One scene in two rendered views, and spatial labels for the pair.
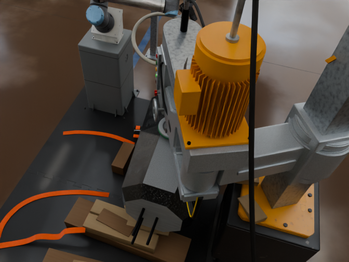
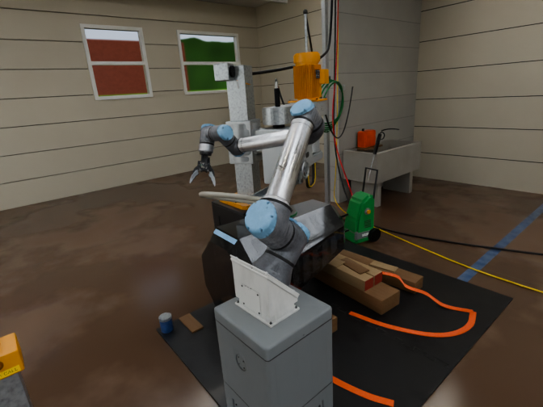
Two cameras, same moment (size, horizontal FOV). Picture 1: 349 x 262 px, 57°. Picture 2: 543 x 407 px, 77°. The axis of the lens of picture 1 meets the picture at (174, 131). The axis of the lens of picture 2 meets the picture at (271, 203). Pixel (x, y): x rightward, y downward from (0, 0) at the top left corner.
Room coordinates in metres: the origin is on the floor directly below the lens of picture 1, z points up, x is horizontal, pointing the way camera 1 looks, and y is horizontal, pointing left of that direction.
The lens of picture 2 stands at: (3.60, 1.68, 1.79)
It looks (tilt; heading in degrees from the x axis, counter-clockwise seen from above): 18 degrees down; 221
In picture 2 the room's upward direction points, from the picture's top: 4 degrees counter-clockwise
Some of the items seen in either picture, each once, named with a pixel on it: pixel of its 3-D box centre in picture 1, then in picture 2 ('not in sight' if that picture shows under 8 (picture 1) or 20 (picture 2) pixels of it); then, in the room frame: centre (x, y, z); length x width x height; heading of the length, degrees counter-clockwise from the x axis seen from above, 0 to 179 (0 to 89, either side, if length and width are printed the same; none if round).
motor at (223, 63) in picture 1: (216, 84); (309, 77); (0.92, -0.14, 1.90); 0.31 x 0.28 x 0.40; 105
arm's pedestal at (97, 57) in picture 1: (109, 71); (277, 379); (2.59, 0.75, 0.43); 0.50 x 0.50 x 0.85; 81
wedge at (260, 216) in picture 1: (252, 207); not in sight; (1.02, -0.56, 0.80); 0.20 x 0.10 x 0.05; 27
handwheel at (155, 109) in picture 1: (160, 109); (300, 169); (1.41, 0.10, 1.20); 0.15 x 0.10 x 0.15; 15
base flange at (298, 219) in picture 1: (277, 195); (250, 198); (1.15, -0.76, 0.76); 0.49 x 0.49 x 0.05; 80
